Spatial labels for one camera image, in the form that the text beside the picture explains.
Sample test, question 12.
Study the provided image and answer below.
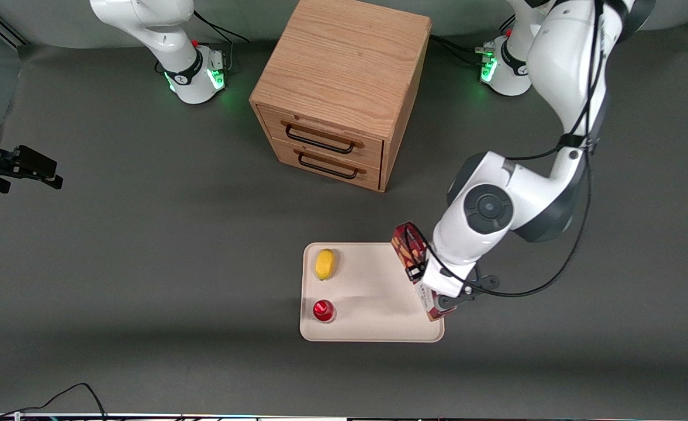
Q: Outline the red cookie box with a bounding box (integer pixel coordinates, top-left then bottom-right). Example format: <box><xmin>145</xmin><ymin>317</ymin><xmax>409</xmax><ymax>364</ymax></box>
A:
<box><xmin>391</xmin><ymin>221</ymin><xmax>459</xmax><ymax>322</ymax></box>

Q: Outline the beige plastic tray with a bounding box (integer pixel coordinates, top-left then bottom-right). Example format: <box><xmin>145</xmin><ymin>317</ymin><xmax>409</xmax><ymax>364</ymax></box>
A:
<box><xmin>300</xmin><ymin>242</ymin><xmax>445</xmax><ymax>343</ymax></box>

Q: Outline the yellow lemon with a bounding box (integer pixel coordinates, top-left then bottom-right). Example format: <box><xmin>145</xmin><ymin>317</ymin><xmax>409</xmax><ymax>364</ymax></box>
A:
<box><xmin>315</xmin><ymin>249</ymin><xmax>336</xmax><ymax>281</ymax></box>

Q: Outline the red can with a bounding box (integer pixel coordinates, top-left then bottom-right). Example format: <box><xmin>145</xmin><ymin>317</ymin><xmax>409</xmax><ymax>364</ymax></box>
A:
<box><xmin>312</xmin><ymin>299</ymin><xmax>337</xmax><ymax>323</ymax></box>

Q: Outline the wooden two-drawer cabinet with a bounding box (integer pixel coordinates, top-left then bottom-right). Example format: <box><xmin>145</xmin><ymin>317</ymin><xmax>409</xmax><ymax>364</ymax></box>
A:
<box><xmin>249</xmin><ymin>0</ymin><xmax>433</xmax><ymax>193</ymax></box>

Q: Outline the wooden drawer with short handle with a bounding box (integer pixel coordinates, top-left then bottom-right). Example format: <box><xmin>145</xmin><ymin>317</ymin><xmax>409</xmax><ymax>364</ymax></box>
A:
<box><xmin>271</xmin><ymin>138</ymin><xmax>382</xmax><ymax>191</ymax></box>

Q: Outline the short black drawer handle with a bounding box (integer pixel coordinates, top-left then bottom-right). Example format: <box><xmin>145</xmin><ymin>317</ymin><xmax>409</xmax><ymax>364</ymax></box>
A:
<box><xmin>294</xmin><ymin>149</ymin><xmax>366</xmax><ymax>180</ymax></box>

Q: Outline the aluminium frame rail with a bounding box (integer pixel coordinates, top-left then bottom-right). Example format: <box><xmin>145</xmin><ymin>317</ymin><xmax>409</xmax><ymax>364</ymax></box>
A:
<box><xmin>0</xmin><ymin>7</ymin><xmax>30</xmax><ymax>47</ymax></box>

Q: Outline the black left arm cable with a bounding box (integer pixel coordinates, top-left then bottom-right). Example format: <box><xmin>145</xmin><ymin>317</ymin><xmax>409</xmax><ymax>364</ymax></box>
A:
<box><xmin>405</xmin><ymin>0</ymin><xmax>607</xmax><ymax>299</ymax></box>

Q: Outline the long black drawer handle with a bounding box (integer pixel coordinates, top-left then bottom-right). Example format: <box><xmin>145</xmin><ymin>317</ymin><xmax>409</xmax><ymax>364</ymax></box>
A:
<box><xmin>281</xmin><ymin>120</ymin><xmax>364</xmax><ymax>155</ymax></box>

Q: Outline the wooden drawer with long handle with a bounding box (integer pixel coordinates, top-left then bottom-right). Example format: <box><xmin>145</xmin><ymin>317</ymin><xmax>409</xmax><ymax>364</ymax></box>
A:
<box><xmin>258</xmin><ymin>105</ymin><xmax>385</xmax><ymax>171</ymax></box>

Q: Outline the black table edge cable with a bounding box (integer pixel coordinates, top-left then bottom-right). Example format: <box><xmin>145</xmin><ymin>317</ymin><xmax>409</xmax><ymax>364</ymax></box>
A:
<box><xmin>0</xmin><ymin>382</ymin><xmax>108</xmax><ymax>421</ymax></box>

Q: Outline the black left base cable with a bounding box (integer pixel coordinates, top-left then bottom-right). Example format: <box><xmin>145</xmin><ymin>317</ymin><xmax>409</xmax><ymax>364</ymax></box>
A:
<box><xmin>430</xmin><ymin>18</ymin><xmax>517</xmax><ymax>68</ymax></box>

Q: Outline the black base cable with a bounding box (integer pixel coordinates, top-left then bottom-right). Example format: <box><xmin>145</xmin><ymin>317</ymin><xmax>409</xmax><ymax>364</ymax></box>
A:
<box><xmin>155</xmin><ymin>10</ymin><xmax>251</xmax><ymax>77</ymax></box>
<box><xmin>430</xmin><ymin>18</ymin><xmax>517</xmax><ymax>68</ymax></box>

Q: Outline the black right base cable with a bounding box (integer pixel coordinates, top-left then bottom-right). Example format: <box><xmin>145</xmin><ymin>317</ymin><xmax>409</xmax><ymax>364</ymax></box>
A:
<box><xmin>155</xmin><ymin>10</ymin><xmax>251</xmax><ymax>77</ymax></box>

